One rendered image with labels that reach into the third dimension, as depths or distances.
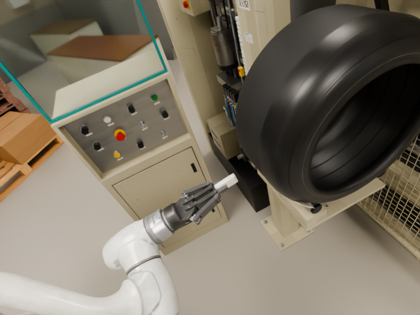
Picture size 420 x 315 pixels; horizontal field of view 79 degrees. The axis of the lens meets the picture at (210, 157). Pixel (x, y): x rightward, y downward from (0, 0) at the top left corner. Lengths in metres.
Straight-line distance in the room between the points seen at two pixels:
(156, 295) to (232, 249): 1.27
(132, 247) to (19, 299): 0.25
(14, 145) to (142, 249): 3.16
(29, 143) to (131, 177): 2.55
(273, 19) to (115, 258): 0.87
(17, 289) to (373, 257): 1.77
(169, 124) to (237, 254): 1.05
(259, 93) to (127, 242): 0.54
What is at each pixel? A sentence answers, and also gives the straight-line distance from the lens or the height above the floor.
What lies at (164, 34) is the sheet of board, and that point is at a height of 0.42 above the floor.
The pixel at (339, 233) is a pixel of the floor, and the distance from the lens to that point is 1.98.
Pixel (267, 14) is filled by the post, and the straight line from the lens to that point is 0.93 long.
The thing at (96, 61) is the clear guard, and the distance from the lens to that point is 1.17.
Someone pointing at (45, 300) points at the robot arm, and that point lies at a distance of 0.69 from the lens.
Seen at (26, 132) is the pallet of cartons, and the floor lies 0.42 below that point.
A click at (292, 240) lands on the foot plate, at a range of 1.92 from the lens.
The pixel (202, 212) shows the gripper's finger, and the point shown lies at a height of 1.14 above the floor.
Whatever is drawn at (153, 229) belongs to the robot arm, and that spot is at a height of 1.15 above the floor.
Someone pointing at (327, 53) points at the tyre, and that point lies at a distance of 0.64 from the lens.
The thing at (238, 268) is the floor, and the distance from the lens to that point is 1.88.
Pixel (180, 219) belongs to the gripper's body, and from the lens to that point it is 0.76.
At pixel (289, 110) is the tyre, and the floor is 1.36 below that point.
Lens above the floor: 1.73
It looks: 43 degrees down
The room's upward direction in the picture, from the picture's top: 20 degrees counter-clockwise
